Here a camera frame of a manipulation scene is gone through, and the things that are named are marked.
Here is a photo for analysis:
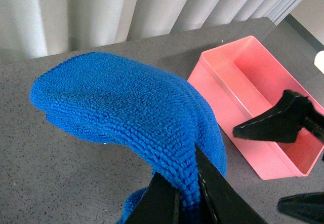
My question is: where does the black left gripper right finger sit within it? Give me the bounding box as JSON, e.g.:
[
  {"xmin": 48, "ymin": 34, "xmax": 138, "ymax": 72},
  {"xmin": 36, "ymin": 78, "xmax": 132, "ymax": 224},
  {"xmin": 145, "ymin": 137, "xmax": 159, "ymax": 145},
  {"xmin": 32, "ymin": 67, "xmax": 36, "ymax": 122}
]
[{"xmin": 195, "ymin": 145, "xmax": 266, "ymax": 224}]

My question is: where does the white object at table edge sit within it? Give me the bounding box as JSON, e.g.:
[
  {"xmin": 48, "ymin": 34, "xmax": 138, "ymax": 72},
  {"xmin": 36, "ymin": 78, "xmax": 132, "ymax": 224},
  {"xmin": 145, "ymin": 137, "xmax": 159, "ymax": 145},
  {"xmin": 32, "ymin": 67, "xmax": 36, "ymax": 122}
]
[{"xmin": 314, "ymin": 50, "xmax": 324, "ymax": 73}]

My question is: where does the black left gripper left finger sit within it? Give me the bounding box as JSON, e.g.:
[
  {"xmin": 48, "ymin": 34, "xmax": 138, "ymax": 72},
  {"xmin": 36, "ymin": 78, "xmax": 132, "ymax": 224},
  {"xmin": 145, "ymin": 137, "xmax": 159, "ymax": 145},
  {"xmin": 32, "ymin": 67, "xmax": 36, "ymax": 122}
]
[{"xmin": 131, "ymin": 173, "xmax": 180, "ymax": 224}]

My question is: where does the pink plastic box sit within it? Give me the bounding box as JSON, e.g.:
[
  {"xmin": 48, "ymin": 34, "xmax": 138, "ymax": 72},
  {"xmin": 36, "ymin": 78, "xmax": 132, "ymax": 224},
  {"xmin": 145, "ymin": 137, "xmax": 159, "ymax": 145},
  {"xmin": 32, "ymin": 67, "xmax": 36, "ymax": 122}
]
[{"xmin": 188, "ymin": 36, "xmax": 323, "ymax": 180}]

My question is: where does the blue microfiber towel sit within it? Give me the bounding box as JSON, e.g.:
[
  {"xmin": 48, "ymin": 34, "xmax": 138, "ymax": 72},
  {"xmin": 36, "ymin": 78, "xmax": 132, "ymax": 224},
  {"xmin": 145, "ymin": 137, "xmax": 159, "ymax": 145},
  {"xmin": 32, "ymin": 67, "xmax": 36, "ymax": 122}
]
[{"xmin": 30, "ymin": 52, "xmax": 226, "ymax": 223}]

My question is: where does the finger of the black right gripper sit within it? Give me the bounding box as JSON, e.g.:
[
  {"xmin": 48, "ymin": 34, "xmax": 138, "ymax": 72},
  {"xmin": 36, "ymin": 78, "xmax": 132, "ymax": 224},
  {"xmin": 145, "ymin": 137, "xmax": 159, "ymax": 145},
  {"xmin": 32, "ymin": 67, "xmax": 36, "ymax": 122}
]
[
  {"xmin": 277, "ymin": 192, "xmax": 323, "ymax": 223},
  {"xmin": 233, "ymin": 90, "xmax": 323, "ymax": 143}
]

